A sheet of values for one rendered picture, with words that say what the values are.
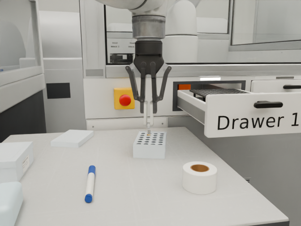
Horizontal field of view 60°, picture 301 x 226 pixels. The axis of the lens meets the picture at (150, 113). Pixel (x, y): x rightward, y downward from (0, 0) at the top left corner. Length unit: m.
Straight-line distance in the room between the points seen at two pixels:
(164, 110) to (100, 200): 0.55
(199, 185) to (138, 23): 0.42
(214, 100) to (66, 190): 0.40
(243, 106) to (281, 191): 0.70
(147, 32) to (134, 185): 0.38
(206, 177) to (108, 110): 0.54
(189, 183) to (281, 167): 0.80
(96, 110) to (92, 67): 0.15
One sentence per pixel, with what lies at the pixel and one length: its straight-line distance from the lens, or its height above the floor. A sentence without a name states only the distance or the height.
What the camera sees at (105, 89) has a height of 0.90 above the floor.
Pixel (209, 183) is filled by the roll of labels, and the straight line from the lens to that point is 0.54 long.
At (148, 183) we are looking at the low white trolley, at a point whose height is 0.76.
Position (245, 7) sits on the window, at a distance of 1.11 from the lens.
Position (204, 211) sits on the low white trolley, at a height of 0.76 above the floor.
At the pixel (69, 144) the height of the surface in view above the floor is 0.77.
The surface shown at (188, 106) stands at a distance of 0.87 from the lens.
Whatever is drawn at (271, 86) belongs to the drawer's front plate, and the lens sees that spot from 1.13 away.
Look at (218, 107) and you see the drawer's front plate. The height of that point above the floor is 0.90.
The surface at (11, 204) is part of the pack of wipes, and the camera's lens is 0.48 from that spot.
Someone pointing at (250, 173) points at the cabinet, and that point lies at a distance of 1.22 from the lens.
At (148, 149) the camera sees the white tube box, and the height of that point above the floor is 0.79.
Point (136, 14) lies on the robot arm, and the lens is 0.71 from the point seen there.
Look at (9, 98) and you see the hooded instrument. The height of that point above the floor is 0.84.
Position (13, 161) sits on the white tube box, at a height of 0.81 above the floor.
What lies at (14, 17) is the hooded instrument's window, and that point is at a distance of 1.52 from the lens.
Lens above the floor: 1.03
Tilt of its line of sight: 13 degrees down
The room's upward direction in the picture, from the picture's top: straight up
